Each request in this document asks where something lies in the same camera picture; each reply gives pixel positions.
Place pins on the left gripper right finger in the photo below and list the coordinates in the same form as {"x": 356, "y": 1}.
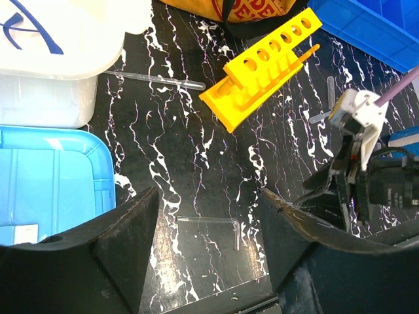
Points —
{"x": 317, "y": 268}

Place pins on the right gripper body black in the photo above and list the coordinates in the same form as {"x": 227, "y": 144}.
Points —
{"x": 391, "y": 179}

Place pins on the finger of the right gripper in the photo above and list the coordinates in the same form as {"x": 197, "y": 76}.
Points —
{"x": 330, "y": 183}

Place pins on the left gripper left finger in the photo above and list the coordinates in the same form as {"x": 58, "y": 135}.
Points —
{"x": 97, "y": 267}

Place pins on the yellow test tube rack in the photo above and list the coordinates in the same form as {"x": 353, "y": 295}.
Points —
{"x": 255, "y": 74}

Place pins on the blue safety glasses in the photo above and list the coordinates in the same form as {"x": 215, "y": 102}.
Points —
{"x": 17, "y": 18}

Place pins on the bent glass tube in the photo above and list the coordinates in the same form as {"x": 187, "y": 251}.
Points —
{"x": 214, "y": 220}

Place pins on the light blue tub lid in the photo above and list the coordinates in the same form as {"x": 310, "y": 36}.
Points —
{"x": 52, "y": 180}

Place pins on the clear pipette tube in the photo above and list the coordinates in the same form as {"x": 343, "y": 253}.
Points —
{"x": 331, "y": 91}

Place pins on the blue compartment bin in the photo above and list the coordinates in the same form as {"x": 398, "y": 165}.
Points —
{"x": 386, "y": 30}

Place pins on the white plastic tub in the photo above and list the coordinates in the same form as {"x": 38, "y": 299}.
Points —
{"x": 49, "y": 90}

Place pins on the brown paper bag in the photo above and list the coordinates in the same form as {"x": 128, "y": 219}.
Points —
{"x": 241, "y": 11}

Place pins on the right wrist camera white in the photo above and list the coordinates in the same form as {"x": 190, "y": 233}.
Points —
{"x": 361, "y": 114}

